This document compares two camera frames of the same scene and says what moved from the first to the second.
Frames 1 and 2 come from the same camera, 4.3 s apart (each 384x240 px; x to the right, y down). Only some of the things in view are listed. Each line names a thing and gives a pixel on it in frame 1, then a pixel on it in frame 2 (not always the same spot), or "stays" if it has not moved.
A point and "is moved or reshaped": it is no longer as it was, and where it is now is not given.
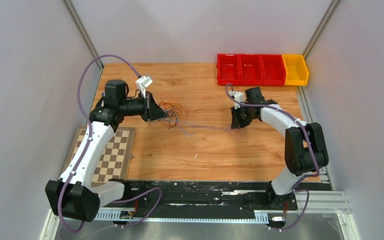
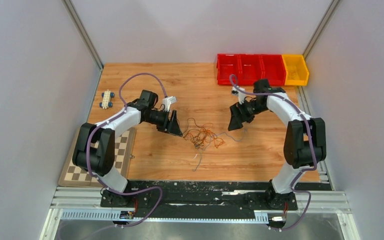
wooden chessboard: (114, 162) stays
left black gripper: (152, 111) to (172, 127)
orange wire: (173, 110) is moved or reshaped
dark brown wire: (172, 111) is moved or reshaped
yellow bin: (297, 73) stays
